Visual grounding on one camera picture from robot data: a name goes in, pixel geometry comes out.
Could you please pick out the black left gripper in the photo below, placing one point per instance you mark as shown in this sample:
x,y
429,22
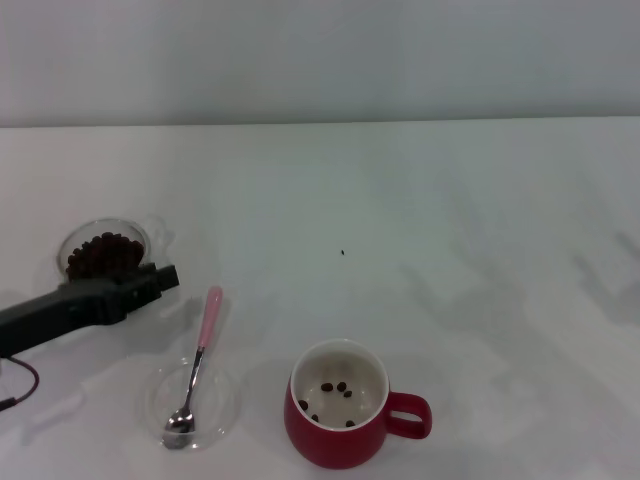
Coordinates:
x,y
65,307

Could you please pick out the red mug white inside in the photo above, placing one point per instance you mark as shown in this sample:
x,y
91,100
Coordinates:
x,y
325,445

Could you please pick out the coffee bean pile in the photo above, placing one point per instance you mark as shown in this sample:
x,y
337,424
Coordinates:
x,y
100,250

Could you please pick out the clear glass cup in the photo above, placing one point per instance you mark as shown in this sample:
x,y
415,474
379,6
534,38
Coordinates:
x,y
80,235

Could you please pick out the small clear glass dish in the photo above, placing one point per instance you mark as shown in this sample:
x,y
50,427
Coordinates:
x,y
222,400

